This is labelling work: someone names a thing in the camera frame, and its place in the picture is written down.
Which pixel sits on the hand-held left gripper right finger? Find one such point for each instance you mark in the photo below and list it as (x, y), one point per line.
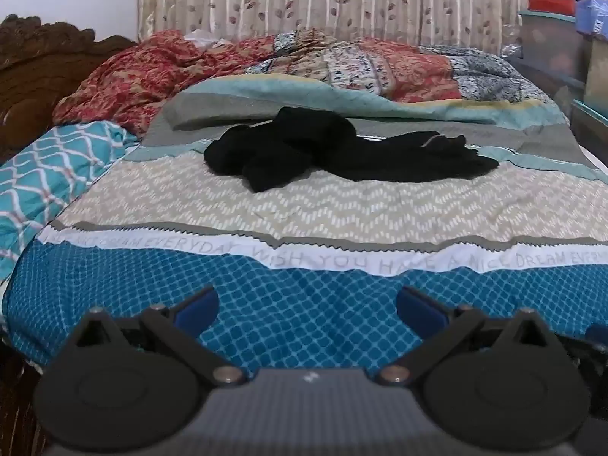
(418, 308)

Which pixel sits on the red floral quilt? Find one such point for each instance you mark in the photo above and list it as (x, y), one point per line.
(266, 64)

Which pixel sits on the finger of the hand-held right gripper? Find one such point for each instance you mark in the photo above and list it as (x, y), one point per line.
(593, 342)

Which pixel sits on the teal rimmed storage box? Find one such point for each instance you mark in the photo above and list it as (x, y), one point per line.
(591, 123)

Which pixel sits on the carved wooden bed frame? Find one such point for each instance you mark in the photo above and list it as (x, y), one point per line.
(33, 66)

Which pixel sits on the blue plastic basket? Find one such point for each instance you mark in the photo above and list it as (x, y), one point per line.
(593, 16)

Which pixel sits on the leaf print curtain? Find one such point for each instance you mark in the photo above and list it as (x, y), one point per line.
(313, 0)

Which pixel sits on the striped patterned bedspread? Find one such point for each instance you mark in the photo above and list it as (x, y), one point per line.
(304, 228)

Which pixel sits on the white cloth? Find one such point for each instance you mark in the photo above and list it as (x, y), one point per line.
(199, 38)

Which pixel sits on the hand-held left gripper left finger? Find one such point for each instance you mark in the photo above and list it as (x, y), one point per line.
(198, 308)

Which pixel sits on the black pants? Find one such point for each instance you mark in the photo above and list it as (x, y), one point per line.
(327, 149)

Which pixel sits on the teal lattice pillow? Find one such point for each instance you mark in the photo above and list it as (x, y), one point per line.
(42, 185)

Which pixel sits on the red container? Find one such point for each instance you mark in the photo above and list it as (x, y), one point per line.
(551, 4)

